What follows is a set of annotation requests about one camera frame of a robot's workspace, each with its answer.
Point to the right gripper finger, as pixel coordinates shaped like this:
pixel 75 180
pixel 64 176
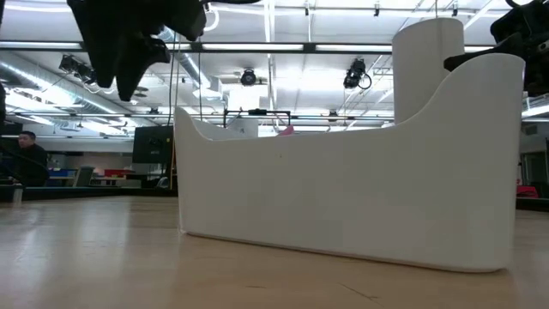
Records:
pixel 493 49

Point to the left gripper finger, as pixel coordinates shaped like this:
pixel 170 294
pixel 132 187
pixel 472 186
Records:
pixel 137 60
pixel 103 64

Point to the pink box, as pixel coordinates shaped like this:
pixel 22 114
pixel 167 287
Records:
pixel 287 131

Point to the black studio spotlight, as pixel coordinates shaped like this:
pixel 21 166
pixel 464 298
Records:
pixel 68 63
pixel 354 75
pixel 248 78
pixel 86 74

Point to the black monitor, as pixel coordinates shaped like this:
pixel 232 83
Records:
pixel 150 143

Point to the red storage bin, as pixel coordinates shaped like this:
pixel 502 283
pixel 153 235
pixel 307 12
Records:
pixel 118 173
pixel 526 191

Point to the grey waste bin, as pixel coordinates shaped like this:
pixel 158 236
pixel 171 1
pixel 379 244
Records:
pixel 84 176

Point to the person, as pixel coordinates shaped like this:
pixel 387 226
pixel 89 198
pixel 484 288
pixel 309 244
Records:
pixel 30 163

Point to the black overhead light beam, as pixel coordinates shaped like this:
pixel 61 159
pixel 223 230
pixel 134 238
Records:
pixel 309 47

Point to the white plastic bin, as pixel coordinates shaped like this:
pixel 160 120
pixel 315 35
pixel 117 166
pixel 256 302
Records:
pixel 343 193

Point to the silver ventilation duct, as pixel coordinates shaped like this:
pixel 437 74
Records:
pixel 25 81
pixel 191 64

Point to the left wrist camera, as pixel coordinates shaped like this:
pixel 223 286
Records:
pixel 188 19

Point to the black station frame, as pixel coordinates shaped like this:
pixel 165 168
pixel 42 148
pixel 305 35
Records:
pixel 257 112

